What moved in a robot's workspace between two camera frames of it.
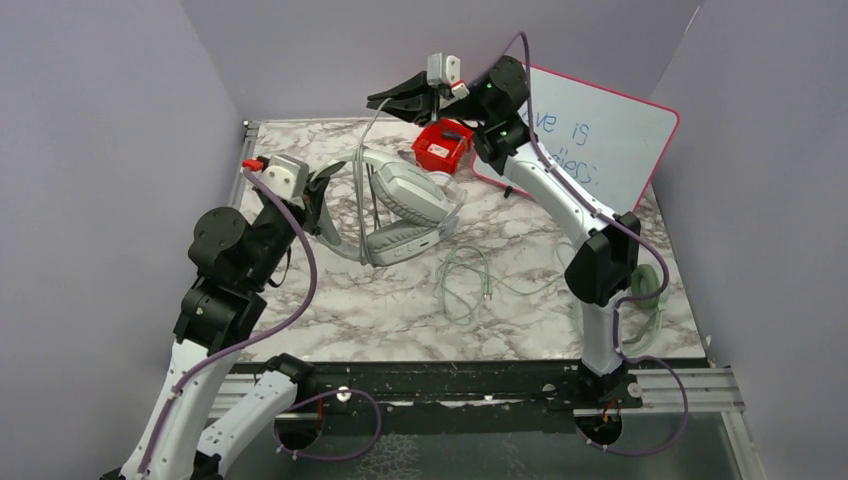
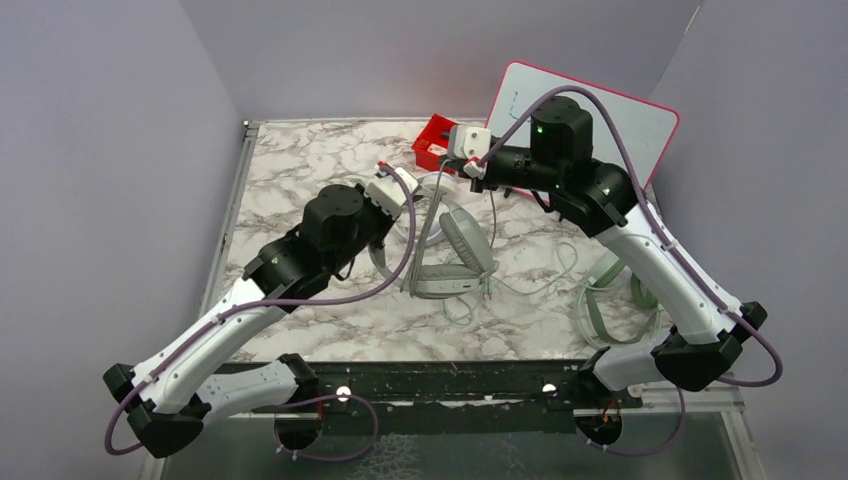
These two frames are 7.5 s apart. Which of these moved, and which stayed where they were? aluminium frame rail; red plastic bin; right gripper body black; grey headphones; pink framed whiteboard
Moved: right gripper body black; grey headphones
Stayed: red plastic bin; pink framed whiteboard; aluminium frame rail
